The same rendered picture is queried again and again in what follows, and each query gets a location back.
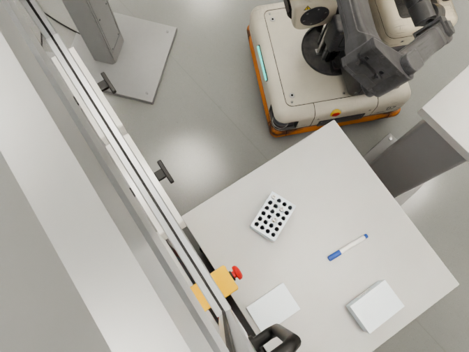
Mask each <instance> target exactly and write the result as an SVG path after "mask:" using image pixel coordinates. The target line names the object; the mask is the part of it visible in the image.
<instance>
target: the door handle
mask: <svg viewBox="0 0 469 352"><path fill-rule="evenodd" d="M275 337H278V338H279V339H280V340H281V341H282V342H283V343H281V344H280V345H278V346H277V347H276V348H275V349H273V350H272V351H270V352H296V351H297V349H298V348H299V347H300V346H301V342H302V341H301V339H300V337H299V336H298V335H296V334H295V333H293V332H292V331H290V330H288V329H287V328H285V327H283V326H282V325H280V324H277V323H276V324H273V325H271V326H269V327H268V328H266V329H264V330H263V331H262V332H260V333H259V334H258V335H256V336H254V338H253V337H252V336H249V337H248V339H249V340H250V342H251V343H252V345H253V347H254V349H255V350H256V351H257V352H261V350H260V347H262V346H264V345H265V344H266V343H267V342H269V341H270V340H272V339H273V338H275Z"/></svg>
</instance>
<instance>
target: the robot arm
mask: <svg viewBox="0 0 469 352"><path fill-rule="evenodd" d="M336 2H337V5H338V11H339V14H340V18H341V23H342V26H343V32H344V37H345V56H344V57H343V58H341V61H342V65H343V68H344V69H345V70H346V71H347V72H349V74H351V76H352V77H353V78H354V79H356V80H357V81H358V82H359V83H360V84H361V85H360V86H361V88H362V91H363V92H364V93H365V95H366V96H367V97H369V98H370V97H372V96H376V97H378V98H379V97H381V96H383V95H385V94H386V93H388V92H390V91H392V90H393V89H396V88H397V87H399V86H401V85H403V84H405V83H406V82H408V81H410V80H412V79H413V78H414V74H415V72H417V71H418V70H419V69H420V68H421V67H422V66H423V65H424V62H425V61H426V60H428V59H429V58H430V57H431V56H432V55H433V54H434V53H435V52H437V51H438V50H440V49H441V48H442V47H444V46H445V45H446V44H448V43H450V42H451V41H452V40H453V36H452V35H453V34H454V33H455V29H454V27H453V25H452V23H451V21H450V20H447V18H446V17H445V8H444V6H442V5H441V4H438V3H431V1H430V0H404V2H405V5H406V7H407V9H408V12H409V14H410V17H411V19H412V22H413V24H414V26H415V27H422V28H421V29H419V30H418V31H416V32H415V33H413V36H414V38H415V39H414V40H413V41H412V42H410V43H409V44H407V45H406V46H405V47H404V48H402V49H401V50H399V51H398V52H397V51H396V50H394V49H392V48H391V47H389V46H388V45H385V44H384V43H383V42H382V40H381V39H380V37H379V35H378V32H377V31H376V28H375V25H374V21H373V17H372V14H371V9H370V6H369V2H368V0H336Z"/></svg>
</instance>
